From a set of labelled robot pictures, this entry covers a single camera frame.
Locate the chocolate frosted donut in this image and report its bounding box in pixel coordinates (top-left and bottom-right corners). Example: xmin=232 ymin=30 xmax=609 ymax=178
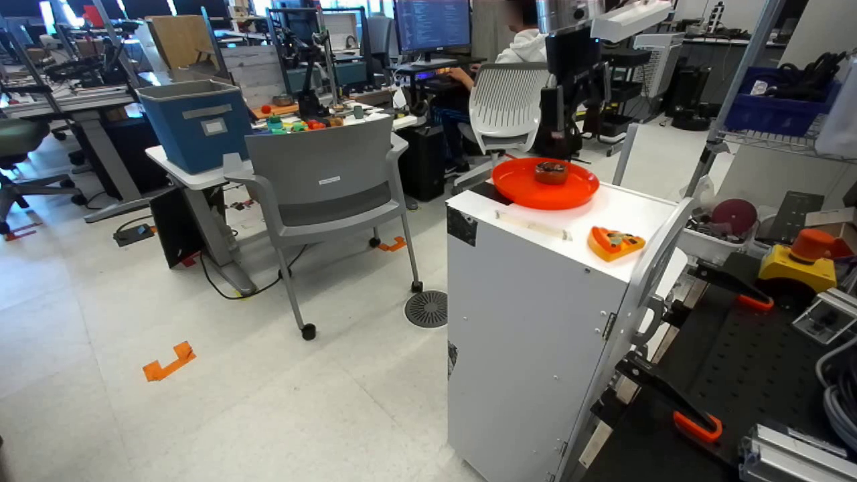
xmin=536 ymin=157 xmax=571 ymax=186

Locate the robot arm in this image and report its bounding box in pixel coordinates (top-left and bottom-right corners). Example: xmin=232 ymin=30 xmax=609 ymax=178
xmin=536 ymin=0 xmax=675 ymax=44

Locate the orange round plate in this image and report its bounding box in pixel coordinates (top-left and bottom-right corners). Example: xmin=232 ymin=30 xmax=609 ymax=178
xmin=489 ymin=156 xmax=600 ymax=211

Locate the white toy kitchen cabinet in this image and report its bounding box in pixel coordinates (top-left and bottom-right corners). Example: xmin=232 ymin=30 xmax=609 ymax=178
xmin=447 ymin=186 xmax=694 ymax=482

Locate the grey plastic chair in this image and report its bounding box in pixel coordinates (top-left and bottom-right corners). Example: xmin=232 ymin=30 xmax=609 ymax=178
xmin=221 ymin=115 xmax=423 ymax=341

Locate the white mesh office chair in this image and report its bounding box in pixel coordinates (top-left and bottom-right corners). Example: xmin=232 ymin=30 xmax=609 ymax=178
xmin=451 ymin=65 xmax=550 ymax=192

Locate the orange toy pizza slice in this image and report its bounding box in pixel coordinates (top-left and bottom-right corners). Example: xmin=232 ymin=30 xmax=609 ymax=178
xmin=587 ymin=228 xmax=645 ymax=262

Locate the computer monitor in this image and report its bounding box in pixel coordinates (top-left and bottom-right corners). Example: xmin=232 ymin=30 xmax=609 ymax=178
xmin=394 ymin=0 xmax=471 ymax=54

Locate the seated person in white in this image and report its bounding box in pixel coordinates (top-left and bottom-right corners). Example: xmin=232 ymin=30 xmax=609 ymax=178
xmin=435 ymin=0 xmax=550 ymax=91

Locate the blue storage bin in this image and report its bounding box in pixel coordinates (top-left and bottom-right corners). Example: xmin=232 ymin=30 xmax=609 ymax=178
xmin=139 ymin=81 xmax=252 ymax=174

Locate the black orange clamp right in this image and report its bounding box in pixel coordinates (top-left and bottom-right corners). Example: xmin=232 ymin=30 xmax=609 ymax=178
xmin=616 ymin=353 xmax=722 ymax=447

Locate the black orange clamp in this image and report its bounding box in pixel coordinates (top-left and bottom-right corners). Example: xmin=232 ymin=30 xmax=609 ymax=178
xmin=690 ymin=261 xmax=774 ymax=314
xmin=616 ymin=353 xmax=722 ymax=447

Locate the black orange clamp left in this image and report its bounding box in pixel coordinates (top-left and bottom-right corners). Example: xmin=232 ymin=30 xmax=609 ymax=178
xmin=690 ymin=261 xmax=774 ymax=314

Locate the black perforated breadboard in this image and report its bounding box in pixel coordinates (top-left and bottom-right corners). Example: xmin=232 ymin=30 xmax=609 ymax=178
xmin=564 ymin=287 xmax=836 ymax=482

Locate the yellow emergency stop box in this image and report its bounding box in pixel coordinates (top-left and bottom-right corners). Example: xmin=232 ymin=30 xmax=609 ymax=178
xmin=758 ymin=228 xmax=852 ymax=291

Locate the orange floor marker bracket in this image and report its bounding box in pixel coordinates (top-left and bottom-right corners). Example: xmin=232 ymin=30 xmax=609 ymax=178
xmin=142 ymin=341 xmax=194 ymax=382

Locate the aluminium extrusion rail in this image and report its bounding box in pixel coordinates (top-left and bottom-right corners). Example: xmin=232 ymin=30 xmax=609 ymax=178
xmin=739 ymin=424 xmax=857 ymax=482

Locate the coiled black cable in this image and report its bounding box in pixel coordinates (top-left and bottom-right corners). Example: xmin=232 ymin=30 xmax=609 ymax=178
xmin=810 ymin=337 xmax=857 ymax=452

